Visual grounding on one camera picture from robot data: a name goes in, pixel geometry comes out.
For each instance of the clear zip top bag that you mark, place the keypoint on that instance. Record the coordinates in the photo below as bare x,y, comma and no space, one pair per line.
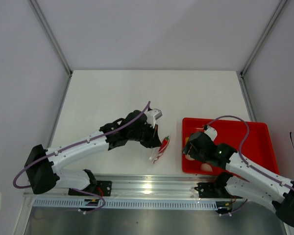
150,163

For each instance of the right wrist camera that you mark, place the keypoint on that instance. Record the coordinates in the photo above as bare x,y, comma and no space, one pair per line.
210,132

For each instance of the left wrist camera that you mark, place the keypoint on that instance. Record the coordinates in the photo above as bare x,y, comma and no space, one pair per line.
152,116

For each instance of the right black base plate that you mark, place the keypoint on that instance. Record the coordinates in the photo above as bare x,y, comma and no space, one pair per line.
210,190

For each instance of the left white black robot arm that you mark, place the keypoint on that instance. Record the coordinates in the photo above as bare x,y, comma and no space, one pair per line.
46,168

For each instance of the white egg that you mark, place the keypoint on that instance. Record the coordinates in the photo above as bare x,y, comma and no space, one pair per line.
189,158
206,167

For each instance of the aluminium mounting rail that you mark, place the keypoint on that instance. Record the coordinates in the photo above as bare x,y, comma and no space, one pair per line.
131,186

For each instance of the left white egg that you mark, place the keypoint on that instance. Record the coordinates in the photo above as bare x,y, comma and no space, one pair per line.
189,158

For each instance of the right white egg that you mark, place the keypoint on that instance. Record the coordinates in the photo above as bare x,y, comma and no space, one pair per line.
206,167

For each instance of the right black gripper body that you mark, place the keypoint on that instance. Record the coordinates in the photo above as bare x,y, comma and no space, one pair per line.
197,155

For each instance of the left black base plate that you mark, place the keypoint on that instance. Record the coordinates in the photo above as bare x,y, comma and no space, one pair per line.
105,188

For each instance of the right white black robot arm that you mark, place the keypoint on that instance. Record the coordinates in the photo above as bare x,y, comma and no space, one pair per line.
244,178

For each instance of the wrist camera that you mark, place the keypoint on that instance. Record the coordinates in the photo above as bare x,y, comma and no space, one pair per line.
152,116
210,132

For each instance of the red plastic tray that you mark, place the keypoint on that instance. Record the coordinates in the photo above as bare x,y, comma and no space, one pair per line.
257,147

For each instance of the white slotted cable duct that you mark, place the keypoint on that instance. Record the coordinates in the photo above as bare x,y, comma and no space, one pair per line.
128,204

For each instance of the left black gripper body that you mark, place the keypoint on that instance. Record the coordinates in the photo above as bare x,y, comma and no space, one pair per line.
142,135

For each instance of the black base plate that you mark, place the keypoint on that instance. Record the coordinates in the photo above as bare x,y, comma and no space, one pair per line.
105,188
210,190

